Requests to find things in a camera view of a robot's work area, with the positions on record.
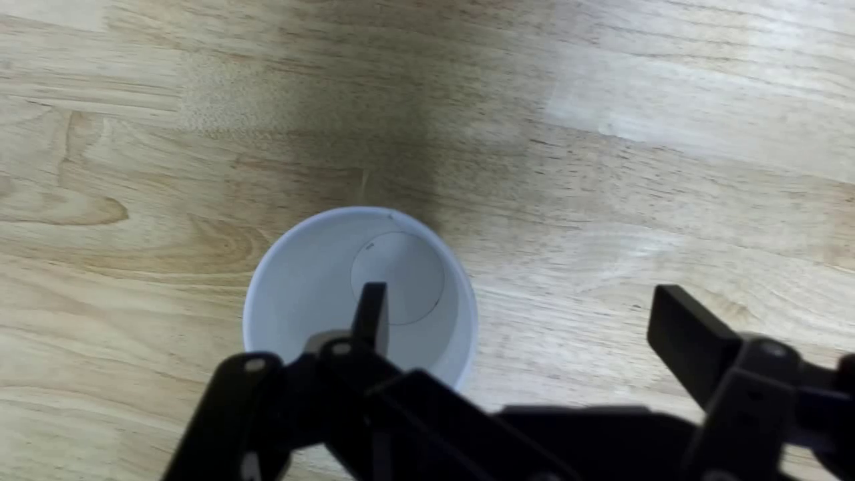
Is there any grey paper cup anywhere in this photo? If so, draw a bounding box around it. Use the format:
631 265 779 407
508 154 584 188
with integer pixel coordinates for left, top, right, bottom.
244 205 477 387

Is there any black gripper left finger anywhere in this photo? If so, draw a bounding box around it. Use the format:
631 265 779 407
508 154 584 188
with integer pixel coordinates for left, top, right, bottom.
162 284 571 481

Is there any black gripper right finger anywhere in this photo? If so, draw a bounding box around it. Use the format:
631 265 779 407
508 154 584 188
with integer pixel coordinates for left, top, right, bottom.
646 286 855 481

